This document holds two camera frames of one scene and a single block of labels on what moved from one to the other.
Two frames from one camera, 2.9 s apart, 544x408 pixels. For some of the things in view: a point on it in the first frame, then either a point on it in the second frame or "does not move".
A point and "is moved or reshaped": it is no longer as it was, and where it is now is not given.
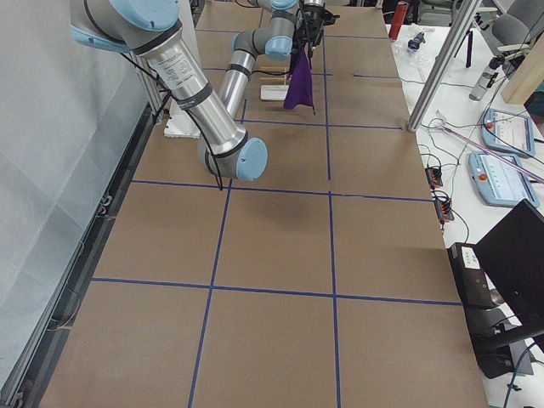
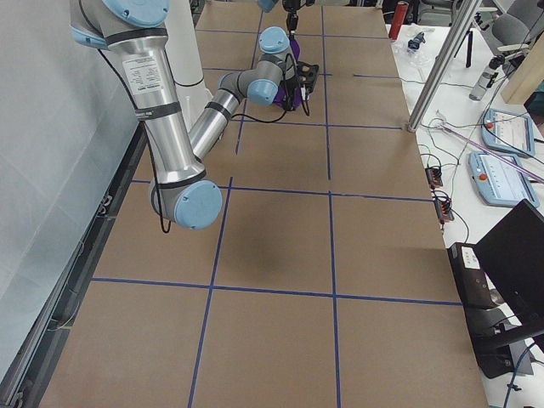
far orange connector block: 434,177 does not move
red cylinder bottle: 399,18 does not move
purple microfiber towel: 299,90 is moved or reshaped
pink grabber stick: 442,123 does not move
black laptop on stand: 500,280 does not move
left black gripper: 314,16 to 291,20
